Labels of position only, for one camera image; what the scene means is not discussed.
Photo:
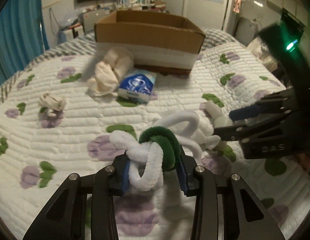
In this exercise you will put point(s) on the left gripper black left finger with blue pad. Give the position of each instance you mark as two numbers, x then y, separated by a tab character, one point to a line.
63	216

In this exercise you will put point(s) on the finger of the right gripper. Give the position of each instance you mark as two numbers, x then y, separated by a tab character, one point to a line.
269	129
274	103

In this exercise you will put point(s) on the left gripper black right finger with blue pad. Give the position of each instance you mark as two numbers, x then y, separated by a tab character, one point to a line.
244	215

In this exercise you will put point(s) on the white plush cloth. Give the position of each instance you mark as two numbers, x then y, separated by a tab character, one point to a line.
218	118

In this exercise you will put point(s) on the white green chenille knot toy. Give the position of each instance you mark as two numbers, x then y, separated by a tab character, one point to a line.
159	146

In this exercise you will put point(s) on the small white mesh shoe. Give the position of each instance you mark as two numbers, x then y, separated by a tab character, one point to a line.
53	104

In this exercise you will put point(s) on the blue tissue pack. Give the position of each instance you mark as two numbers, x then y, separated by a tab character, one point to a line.
137	86

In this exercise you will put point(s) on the cream knotted towel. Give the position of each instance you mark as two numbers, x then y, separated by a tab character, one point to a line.
109	72

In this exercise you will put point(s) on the grey washing machine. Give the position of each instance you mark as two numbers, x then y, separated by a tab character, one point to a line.
246	31

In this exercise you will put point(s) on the white floral quilt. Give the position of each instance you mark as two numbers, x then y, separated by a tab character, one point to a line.
51	127

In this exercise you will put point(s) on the white sliding wardrobe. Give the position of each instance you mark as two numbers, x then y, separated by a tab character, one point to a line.
202	2

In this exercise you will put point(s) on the brown cardboard box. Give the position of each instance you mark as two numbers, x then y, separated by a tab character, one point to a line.
159	42

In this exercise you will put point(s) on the white suitcase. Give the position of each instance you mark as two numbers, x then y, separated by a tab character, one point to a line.
71	33

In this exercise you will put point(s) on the teal window curtain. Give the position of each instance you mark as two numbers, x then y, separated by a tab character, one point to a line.
22	35

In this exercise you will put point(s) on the grey small fridge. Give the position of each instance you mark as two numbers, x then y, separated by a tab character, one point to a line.
92	17

